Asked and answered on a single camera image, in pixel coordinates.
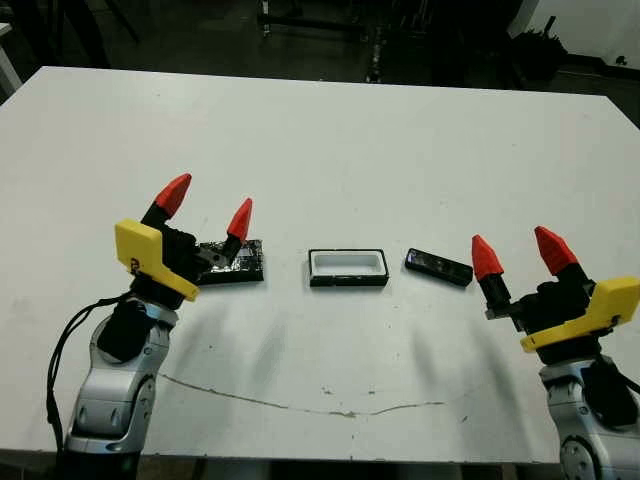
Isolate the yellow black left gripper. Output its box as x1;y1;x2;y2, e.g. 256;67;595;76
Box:
114;172;254;310

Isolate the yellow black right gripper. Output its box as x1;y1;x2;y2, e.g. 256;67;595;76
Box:
471;225;640;364

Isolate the black camera box lid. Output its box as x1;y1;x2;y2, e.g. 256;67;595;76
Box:
197;239;266;287

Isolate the small black camera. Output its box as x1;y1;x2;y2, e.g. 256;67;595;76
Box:
403;247;474;288

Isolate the black box base white lining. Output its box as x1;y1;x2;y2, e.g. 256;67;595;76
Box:
308;247;390;289

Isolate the black slanted chair leg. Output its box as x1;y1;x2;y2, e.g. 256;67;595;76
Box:
107;0;141;46

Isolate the black bushy plant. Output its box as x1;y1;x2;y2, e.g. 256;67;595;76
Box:
507;14;569;89

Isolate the silver metal pole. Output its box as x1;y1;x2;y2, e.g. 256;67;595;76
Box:
367;24;389;84

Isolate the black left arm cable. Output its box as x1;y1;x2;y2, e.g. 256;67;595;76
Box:
45;297;136;451

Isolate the black metal rack frame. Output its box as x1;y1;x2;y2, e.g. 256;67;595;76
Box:
257;0;381;41

